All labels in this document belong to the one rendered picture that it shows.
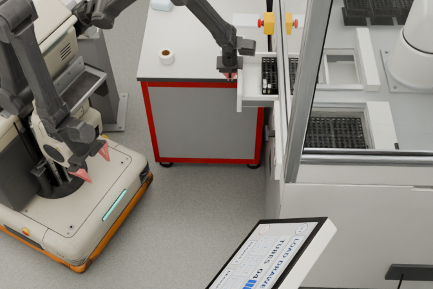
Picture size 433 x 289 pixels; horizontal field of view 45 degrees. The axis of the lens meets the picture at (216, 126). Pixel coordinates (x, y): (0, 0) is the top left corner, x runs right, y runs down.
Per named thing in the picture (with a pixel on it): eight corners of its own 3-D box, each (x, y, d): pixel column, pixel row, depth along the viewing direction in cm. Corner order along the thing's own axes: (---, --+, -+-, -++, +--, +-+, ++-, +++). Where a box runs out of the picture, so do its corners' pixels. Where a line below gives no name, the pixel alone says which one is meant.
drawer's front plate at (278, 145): (274, 180, 187) (277, 163, 178) (272, 118, 205) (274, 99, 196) (279, 180, 187) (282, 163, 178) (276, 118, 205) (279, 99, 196)
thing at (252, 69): (241, 107, 207) (241, 96, 202) (241, 61, 223) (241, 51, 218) (343, 109, 205) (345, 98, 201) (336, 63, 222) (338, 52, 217)
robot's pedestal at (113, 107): (73, 133, 306) (36, 35, 247) (80, 95, 325) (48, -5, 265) (124, 132, 306) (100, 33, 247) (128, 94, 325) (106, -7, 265)
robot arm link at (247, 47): (224, 23, 188) (220, 45, 185) (256, 26, 186) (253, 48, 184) (227, 37, 199) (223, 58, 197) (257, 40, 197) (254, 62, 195)
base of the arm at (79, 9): (82, -2, 191) (61, 17, 185) (94, -8, 185) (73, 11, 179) (98, 18, 195) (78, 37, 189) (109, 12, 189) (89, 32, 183)
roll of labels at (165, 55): (155, 60, 235) (154, 53, 232) (166, 51, 238) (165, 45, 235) (166, 67, 232) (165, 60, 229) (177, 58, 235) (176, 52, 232)
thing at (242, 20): (231, 27, 248) (231, 24, 246) (232, 15, 253) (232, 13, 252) (258, 28, 247) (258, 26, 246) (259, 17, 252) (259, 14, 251)
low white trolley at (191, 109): (154, 172, 288) (136, 76, 228) (165, 90, 326) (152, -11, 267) (260, 175, 286) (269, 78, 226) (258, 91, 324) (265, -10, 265)
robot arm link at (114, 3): (153, -54, 148) (146, -23, 146) (192, -34, 155) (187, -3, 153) (93, -3, 184) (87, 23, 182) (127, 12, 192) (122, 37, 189)
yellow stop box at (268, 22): (261, 35, 232) (263, 22, 227) (261, 24, 237) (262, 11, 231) (273, 35, 232) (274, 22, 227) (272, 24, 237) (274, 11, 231)
